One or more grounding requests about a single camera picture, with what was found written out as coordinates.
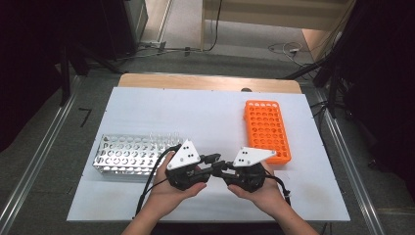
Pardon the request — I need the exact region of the black metal stand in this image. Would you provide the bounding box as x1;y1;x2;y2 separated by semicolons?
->
283;53;348;119
58;40;125;108

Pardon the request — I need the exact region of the thick black gripper cable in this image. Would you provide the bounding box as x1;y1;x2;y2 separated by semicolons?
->
135;144;182;216

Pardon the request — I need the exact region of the grey floor cable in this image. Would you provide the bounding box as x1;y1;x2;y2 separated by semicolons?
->
107;40;204;64

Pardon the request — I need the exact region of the black cabinet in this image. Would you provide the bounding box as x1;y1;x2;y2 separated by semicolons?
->
99;0;149;61

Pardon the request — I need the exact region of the person's right hand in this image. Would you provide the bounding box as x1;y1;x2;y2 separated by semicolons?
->
227;161;289;218

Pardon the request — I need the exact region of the person's left hand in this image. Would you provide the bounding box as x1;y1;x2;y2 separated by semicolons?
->
143;151;208;220

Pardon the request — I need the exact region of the dark curtain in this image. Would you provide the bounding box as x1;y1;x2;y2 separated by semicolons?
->
332;0;415;200
0;0;106;155

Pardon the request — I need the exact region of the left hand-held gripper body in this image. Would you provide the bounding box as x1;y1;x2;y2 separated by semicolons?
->
164;139;212;192

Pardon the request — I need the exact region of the metal floor rail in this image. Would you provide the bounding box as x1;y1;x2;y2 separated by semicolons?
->
315;90;388;235
0;74;83;235

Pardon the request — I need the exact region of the wooden table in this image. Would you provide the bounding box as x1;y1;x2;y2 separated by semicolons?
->
117;72;303;95

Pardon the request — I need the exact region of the white floor cable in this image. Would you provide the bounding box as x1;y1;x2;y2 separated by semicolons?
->
267;40;306;68

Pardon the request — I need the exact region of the orange plastic test tube rack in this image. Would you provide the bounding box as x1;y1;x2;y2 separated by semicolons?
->
243;99;293;165

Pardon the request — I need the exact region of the black gripper cable with plug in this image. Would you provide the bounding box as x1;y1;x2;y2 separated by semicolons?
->
264;169;292;207

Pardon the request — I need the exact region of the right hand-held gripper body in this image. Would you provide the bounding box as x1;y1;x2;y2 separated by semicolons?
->
224;146;277;193

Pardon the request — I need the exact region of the light wooden furniture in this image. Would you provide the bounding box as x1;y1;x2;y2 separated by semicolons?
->
200;0;357;64

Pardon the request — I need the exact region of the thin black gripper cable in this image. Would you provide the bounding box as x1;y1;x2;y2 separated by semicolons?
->
143;177;168;201

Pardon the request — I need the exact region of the silver metal test tube rack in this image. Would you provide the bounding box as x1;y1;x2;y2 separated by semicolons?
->
92;133;184;176

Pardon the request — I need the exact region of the black hanging cable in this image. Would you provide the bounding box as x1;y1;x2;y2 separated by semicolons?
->
207;0;225;53

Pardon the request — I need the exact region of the white table board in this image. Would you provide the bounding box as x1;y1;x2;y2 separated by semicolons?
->
66;85;351;223

